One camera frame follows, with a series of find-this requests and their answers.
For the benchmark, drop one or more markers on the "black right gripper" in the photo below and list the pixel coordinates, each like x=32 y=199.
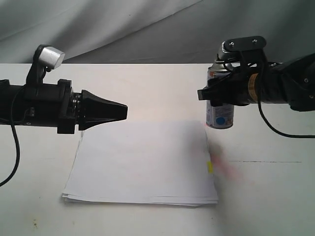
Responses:
x=288 y=83

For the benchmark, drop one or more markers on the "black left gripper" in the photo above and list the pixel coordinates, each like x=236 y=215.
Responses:
x=69 y=109

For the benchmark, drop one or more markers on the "silver spray paint can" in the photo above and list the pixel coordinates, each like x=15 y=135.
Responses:
x=219 y=115

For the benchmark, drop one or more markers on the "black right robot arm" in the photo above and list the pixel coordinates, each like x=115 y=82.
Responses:
x=243 y=69

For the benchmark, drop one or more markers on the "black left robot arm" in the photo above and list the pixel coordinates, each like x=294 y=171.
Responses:
x=56 y=105

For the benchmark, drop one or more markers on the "grey backdrop cloth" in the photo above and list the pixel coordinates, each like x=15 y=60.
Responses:
x=152 y=31

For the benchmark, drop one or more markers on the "white paper stack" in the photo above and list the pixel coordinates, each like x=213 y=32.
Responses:
x=143 y=163

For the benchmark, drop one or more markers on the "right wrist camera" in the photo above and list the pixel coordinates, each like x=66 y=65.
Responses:
x=241 y=49

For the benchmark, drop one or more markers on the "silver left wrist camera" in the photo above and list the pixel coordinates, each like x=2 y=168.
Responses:
x=45 y=59

